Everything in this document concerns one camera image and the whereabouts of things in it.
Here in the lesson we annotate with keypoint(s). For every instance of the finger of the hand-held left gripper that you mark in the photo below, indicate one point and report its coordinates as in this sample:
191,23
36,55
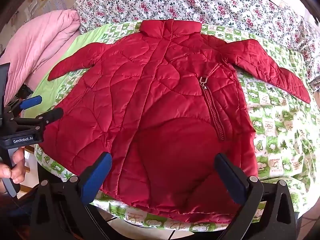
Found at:
51,116
32,102

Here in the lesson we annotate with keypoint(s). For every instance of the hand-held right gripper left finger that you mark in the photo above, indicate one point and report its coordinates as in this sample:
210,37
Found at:
100,173

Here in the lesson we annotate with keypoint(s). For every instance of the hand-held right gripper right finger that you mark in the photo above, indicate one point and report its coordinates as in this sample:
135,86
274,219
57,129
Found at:
230,178

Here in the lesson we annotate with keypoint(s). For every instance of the red quilted jacket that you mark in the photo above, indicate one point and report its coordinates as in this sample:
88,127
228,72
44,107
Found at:
162,105

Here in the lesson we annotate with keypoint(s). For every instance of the person's left hand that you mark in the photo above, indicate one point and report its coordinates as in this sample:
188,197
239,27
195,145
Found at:
18,166

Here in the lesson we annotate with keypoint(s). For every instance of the light green bed sheet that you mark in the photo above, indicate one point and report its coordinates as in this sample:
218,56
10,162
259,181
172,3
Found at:
50,80

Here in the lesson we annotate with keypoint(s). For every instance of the pink quilt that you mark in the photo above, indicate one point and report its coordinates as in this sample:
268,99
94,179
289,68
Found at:
32,45

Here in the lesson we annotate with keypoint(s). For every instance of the floral quilt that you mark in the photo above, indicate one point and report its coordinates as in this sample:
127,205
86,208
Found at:
200,0

